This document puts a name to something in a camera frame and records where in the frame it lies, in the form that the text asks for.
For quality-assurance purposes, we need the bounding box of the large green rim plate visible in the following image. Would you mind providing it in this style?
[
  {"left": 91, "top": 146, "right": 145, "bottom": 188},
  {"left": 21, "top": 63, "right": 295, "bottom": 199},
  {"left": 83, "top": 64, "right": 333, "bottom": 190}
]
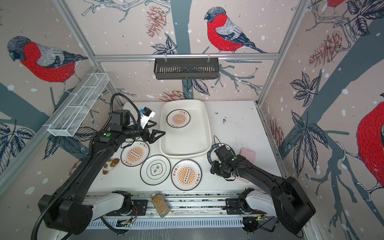
[{"left": 207, "top": 143, "right": 235, "bottom": 165}]

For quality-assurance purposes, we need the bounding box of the orange sunburst plate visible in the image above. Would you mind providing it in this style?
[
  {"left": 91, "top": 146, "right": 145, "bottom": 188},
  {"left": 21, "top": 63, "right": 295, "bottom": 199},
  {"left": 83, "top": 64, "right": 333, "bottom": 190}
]
[
  {"left": 171, "top": 159, "right": 202, "bottom": 191},
  {"left": 121, "top": 141, "right": 150, "bottom": 167},
  {"left": 167, "top": 109, "right": 191, "bottom": 129}
]

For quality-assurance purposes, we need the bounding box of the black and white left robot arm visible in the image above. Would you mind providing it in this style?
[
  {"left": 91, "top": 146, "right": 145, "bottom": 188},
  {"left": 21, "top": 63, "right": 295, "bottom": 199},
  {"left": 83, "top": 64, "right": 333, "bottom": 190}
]
[{"left": 31, "top": 108, "right": 165, "bottom": 240}]

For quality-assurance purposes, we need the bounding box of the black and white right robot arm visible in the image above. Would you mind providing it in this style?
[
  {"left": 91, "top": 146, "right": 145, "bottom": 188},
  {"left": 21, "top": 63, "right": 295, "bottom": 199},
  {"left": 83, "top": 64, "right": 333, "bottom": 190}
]
[{"left": 211, "top": 146, "right": 316, "bottom": 235}]

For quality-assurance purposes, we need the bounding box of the white plastic bin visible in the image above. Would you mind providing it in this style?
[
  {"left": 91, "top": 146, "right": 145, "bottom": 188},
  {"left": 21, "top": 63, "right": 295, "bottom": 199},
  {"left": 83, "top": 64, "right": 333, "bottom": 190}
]
[{"left": 160, "top": 100, "right": 212, "bottom": 159}]

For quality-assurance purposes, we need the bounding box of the front white black-line plate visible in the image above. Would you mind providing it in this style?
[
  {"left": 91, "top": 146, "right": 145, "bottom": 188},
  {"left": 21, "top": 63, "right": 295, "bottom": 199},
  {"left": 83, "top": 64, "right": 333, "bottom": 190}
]
[{"left": 140, "top": 155, "right": 171, "bottom": 186}]

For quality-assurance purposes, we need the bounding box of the brown white plush toy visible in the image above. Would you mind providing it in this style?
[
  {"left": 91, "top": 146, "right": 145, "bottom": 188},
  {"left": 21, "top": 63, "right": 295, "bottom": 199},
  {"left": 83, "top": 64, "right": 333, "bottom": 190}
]
[{"left": 102, "top": 158, "right": 120, "bottom": 175}]

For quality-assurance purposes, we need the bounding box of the glass jar of grains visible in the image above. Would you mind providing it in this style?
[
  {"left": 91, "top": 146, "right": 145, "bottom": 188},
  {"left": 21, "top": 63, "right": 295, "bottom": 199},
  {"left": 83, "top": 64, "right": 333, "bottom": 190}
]
[{"left": 151, "top": 193, "right": 170, "bottom": 218}]

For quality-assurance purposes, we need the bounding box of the small circuit board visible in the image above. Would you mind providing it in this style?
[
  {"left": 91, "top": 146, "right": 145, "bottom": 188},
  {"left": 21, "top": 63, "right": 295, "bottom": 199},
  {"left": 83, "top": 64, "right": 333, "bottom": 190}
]
[{"left": 116, "top": 219, "right": 133, "bottom": 228}]

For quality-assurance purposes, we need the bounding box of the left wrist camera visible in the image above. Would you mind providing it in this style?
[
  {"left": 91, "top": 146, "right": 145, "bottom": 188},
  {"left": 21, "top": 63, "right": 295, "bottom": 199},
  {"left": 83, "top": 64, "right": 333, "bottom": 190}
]
[{"left": 140, "top": 107, "right": 156, "bottom": 129}]

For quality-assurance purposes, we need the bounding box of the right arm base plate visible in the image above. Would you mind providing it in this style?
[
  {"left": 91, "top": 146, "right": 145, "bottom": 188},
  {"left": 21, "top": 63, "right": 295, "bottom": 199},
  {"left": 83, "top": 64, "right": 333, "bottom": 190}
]
[{"left": 222, "top": 199, "right": 266, "bottom": 215}]

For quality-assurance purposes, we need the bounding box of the black corrugated cable conduit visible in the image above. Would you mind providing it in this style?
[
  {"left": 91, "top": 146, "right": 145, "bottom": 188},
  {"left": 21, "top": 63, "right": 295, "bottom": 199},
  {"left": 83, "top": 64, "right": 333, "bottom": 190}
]
[{"left": 30, "top": 92, "right": 142, "bottom": 240}]

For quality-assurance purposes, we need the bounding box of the black hanging wire basket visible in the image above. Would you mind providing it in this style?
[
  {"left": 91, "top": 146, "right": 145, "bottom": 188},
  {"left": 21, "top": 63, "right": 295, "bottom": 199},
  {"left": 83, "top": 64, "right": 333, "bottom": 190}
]
[{"left": 154, "top": 58, "right": 219, "bottom": 80}]

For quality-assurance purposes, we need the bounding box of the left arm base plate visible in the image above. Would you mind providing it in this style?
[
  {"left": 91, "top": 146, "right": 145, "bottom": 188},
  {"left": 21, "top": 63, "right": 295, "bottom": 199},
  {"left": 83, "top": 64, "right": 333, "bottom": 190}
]
[{"left": 106, "top": 200, "right": 148, "bottom": 217}]

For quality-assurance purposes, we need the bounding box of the white mesh wall shelf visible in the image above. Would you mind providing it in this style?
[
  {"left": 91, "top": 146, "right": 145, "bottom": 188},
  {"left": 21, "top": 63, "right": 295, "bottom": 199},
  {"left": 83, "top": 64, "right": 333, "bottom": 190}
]
[{"left": 48, "top": 73, "right": 110, "bottom": 137}]

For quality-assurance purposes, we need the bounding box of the black right cable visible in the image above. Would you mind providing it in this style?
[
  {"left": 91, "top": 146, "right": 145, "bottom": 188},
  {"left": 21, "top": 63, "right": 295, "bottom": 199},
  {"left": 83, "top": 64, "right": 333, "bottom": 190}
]
[{"left": 239, "top": 214, "right": 305, "bottom": 239}]

